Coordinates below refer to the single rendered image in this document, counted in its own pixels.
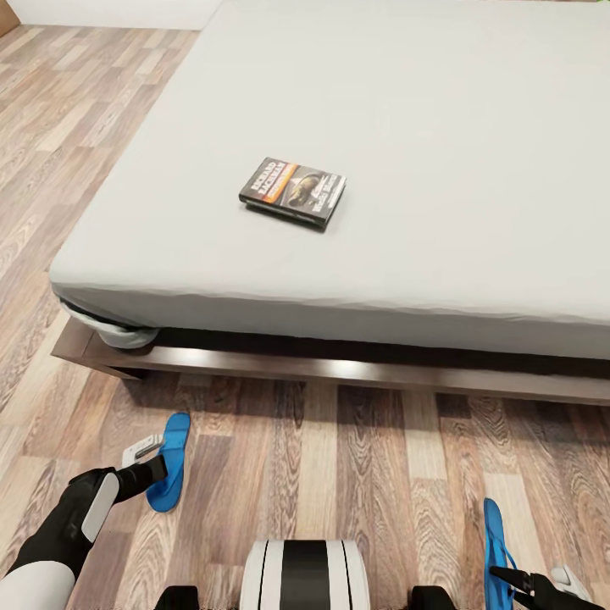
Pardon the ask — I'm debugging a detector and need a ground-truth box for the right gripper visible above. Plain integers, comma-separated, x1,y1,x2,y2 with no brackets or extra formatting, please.
490,566,604,610

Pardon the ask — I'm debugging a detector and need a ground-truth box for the robot trunk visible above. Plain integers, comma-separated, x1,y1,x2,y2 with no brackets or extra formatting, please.
240,540,370,610

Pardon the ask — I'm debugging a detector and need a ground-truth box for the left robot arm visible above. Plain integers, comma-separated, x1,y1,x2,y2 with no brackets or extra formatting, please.
0,434,168,610

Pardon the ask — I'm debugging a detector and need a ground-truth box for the hardback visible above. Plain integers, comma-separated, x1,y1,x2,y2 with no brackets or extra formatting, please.
238,157,347,227

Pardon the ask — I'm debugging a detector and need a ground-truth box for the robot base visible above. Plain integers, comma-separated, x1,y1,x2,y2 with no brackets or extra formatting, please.
154,585,456,610

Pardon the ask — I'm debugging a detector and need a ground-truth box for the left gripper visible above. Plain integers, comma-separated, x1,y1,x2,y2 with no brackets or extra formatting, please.
126,455,168,498

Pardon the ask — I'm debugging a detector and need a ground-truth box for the sandal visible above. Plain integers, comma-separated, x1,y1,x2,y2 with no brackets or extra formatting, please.
483,497,518,610
146,413,191,513

